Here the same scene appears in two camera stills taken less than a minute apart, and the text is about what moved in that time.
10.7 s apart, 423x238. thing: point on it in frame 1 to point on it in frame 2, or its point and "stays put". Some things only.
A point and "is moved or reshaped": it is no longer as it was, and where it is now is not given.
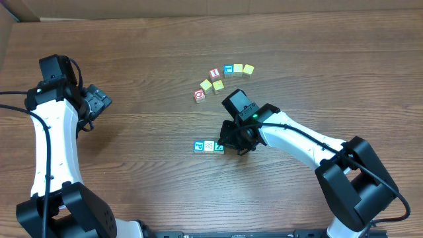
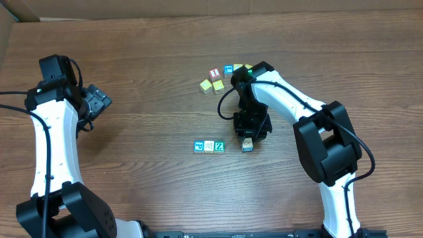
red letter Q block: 199,96 is moved or reshaped
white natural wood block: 209,147 stays put
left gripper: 98,99 stays put
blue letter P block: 199,146 stays put
